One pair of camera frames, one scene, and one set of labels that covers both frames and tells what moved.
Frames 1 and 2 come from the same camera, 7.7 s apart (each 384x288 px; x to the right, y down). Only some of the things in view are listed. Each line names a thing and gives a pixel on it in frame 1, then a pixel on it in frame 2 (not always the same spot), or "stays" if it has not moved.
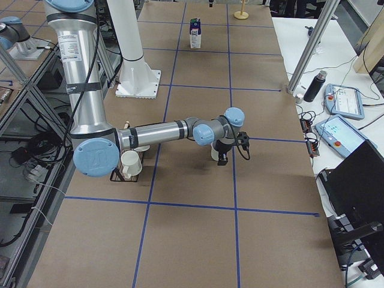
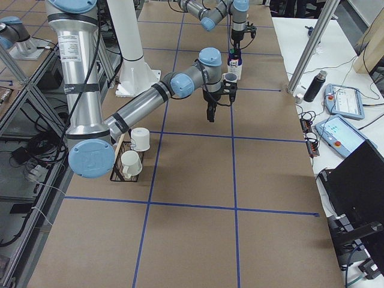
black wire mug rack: [117, 174] stays
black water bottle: [315, 86] stays
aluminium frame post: [326, 14] stays
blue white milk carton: [195, 33] → [234, 65]
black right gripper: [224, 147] → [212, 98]
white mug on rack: [131, 163] stays
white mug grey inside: [215, 153] → [230, 77]
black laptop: [353, 193] stays
